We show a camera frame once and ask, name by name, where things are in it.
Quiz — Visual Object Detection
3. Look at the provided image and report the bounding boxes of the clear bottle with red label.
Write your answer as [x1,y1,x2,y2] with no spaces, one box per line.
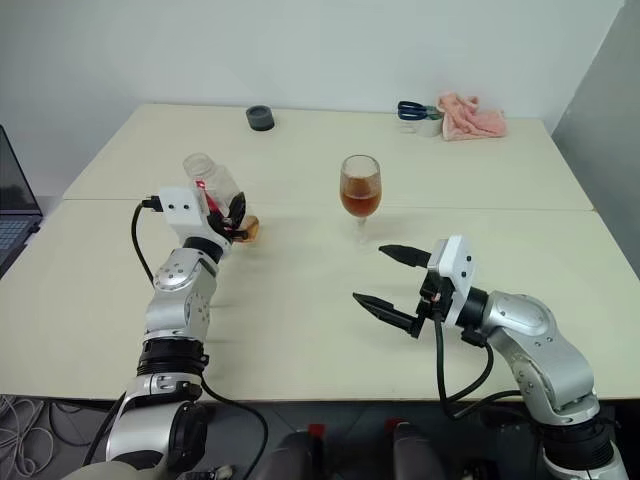
[181,151,262,246]

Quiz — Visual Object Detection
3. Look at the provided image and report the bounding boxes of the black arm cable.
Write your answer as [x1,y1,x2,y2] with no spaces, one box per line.
[82,197,270,480]
[432,299,527,420]

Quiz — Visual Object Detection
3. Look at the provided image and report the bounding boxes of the pink cloth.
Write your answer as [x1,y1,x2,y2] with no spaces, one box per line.
[437,90,509,143]

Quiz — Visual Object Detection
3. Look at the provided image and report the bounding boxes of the wine glass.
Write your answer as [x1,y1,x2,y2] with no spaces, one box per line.
[338,153,385,254]

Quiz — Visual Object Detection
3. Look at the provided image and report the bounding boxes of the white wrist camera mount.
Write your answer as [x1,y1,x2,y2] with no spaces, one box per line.
[428,234,480,330]
[158,185,235,252]

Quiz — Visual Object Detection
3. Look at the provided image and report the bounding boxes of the dark rounded shape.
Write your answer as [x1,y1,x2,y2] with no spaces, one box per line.
[383,416,447,480]
[258,422,327,480]

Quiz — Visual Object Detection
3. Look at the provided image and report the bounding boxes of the white floor cables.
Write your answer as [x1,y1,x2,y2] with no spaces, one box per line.
[0,393,59,480]

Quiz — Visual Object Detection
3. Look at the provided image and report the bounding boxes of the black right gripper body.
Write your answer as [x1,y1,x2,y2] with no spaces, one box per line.
[405,264,455,339]

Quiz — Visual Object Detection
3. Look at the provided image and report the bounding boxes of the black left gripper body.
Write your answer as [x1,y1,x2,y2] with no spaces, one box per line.
[207,205,242,242]

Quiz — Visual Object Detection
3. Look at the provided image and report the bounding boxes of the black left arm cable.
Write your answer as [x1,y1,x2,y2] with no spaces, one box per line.
[82,197,270,480]

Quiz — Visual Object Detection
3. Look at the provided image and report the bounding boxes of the dark laptop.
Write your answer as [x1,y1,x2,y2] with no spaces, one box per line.
[0,124,45,275]

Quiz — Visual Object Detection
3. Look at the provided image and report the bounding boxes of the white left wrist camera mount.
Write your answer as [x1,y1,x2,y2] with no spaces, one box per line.
[158,185,235,252]

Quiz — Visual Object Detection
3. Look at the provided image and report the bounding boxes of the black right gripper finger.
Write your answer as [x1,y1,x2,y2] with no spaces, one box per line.
[351,292,420,339]
[377,242,432,270]

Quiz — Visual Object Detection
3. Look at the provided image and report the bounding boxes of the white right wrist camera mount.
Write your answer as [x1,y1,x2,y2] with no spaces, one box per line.
[428,234,480,330]

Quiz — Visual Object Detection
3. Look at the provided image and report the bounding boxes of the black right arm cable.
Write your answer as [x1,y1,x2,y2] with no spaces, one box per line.
[432,299,527,420]

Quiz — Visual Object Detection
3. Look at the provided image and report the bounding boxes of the blue handled scissors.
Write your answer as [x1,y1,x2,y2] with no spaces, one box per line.
[397,99,442,122]

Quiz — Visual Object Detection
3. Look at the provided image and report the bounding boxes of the small black white device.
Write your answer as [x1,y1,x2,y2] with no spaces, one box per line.
[188,463,237,480]

